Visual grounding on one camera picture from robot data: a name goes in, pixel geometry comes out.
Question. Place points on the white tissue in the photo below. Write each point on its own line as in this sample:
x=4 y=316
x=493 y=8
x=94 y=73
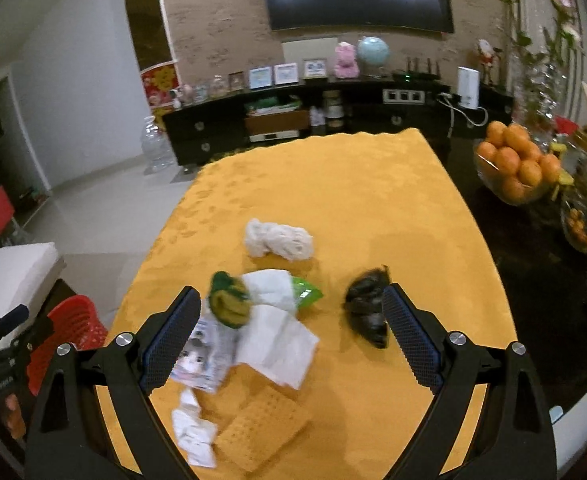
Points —
x=278 y=242

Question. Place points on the yellow waffle pattern cloth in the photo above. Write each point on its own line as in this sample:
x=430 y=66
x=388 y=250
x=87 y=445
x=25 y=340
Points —
x=261 y=425

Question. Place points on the red mesh basket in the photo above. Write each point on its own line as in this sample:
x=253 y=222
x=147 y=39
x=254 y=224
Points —
x=68 y=330

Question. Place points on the white security camera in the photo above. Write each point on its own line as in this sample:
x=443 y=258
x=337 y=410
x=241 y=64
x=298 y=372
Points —
x=176 y=98

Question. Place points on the green box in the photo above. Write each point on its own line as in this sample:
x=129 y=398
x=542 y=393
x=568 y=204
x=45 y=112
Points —
x=268 y=105

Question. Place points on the glass jar with gold lid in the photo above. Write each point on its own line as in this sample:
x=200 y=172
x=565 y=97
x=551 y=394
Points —
x=586 y=155

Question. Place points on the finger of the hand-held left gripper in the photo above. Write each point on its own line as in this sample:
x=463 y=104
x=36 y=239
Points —
x=8 y=320

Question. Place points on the black router with antennas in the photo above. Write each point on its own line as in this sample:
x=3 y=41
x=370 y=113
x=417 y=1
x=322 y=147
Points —
x=416 y=75

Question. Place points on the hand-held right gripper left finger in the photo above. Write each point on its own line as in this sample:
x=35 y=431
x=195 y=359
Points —
x=168 y=345

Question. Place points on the yellow tablecloth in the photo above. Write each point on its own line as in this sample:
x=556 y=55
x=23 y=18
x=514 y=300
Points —
x=348 y=200

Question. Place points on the large clear water bottle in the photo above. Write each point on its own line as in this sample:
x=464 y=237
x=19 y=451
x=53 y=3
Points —
x=157 y=147

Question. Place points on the blue small figurine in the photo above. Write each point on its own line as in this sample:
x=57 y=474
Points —
x=201 y=93

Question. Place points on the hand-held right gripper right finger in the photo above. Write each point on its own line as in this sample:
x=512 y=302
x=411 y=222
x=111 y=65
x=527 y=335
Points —
x=413 y=340

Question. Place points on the white photo frame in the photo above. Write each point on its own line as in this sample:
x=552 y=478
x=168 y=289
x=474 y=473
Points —
x=286 y=74
x=260 y=77
x=316 y=67

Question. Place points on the person's left hand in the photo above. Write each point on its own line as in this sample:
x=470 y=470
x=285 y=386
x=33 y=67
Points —
x=16 y=412

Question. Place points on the pink small figurine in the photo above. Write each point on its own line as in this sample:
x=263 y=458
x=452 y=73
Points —
x=186 y=93

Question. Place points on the white upright network box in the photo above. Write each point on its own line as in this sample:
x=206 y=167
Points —
x=468 y=87

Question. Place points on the black television cabinet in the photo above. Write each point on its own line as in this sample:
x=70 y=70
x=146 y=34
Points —
x=193 y=130

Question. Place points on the small crumpled white paper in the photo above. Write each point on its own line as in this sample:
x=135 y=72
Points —
x=193 y=430

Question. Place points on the glass bowl of small oranges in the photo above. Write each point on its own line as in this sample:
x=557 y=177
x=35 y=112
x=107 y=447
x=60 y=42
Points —
x=581 y=227

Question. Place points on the pink plush toy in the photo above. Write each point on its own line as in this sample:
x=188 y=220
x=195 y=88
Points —
x=347 y=60

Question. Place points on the red festive poster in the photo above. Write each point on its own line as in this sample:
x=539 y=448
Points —
x=158 y=82

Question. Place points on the pink artificial flowers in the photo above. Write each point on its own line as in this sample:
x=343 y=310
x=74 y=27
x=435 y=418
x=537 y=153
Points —
x=558 y=2

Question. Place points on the white jar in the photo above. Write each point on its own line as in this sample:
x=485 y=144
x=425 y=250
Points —
x=332 y=108

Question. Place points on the light blue globe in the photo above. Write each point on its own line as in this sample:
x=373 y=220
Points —
x=373 y=52

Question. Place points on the large glass fruit bowl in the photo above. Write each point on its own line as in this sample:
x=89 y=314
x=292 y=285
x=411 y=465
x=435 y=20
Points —
x=493 y=187

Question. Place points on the black plastic bag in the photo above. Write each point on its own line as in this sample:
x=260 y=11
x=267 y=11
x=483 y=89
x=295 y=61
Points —
x=366 y=310

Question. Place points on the green snack wrapper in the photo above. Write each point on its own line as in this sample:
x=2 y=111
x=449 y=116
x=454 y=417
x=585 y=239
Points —
x=306 y=295

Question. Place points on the white cushioned sofa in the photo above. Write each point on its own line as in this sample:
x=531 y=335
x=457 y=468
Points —
x=13 y=275

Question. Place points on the beige board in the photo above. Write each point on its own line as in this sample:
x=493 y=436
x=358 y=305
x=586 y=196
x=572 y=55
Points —
x=298 y=50

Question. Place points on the cartoon printed packet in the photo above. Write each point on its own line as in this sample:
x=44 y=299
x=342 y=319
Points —
x=203 y=360

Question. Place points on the white paper napkin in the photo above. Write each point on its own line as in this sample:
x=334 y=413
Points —
x=278 y=345

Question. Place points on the small dark photo frame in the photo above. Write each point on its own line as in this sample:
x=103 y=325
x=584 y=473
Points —
x=237 y=81

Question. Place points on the small snow globe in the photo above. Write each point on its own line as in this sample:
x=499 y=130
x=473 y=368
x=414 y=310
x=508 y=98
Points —
x=217 y=86

